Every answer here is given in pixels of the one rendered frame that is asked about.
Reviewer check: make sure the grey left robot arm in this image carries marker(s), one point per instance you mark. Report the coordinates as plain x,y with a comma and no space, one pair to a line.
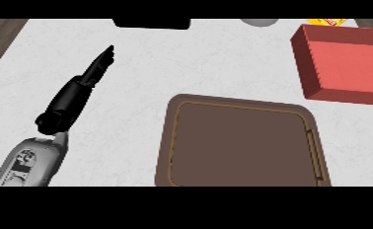
28,162

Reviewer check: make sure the brown tray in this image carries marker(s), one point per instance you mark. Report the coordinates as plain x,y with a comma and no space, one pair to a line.
242,144

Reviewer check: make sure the black appliance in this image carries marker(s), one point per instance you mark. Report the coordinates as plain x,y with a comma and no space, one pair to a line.
150,23

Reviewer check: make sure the grey round object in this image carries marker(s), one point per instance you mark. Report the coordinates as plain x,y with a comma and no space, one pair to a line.
259,22

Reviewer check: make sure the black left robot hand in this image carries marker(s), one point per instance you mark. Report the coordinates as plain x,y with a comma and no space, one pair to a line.
68,103

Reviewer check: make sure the red cardboard box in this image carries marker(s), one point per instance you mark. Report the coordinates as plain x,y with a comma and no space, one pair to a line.
337,65

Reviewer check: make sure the yellow packet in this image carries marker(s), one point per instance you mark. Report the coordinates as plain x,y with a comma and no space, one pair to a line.
327,21

